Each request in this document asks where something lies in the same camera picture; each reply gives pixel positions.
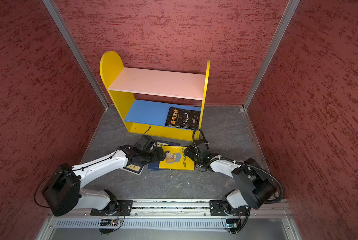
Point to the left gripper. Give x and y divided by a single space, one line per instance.
156 158

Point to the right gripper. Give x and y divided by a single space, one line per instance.
189 153

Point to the yellow cartoon cover book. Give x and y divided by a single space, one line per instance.
175 159

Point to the black Murphy's law book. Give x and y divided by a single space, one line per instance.
182 118

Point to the navy book with label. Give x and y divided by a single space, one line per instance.
166 143

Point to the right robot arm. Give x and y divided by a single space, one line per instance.
255 185

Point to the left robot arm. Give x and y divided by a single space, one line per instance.
65 190

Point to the navy book underneath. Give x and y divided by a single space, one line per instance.
153 167

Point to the small navy book left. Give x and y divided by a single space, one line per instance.
134 169

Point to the yellow pink blue bookshelf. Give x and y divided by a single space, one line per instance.
140 116

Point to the left circuit board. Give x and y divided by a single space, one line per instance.
109 223

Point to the circuit board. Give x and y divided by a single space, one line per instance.
232 224
109 223

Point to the right circuit board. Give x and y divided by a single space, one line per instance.
232 224

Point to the aluminium mounting rail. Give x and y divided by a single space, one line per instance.
186 208

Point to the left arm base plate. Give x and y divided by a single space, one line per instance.
114 208

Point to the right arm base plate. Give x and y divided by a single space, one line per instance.
224 208

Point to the left aluminium corner post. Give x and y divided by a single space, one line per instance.
67 36

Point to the aluminium corner post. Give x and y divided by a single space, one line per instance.
278 35
67 36

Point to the right aluminium corner post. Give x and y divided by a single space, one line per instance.
278 35

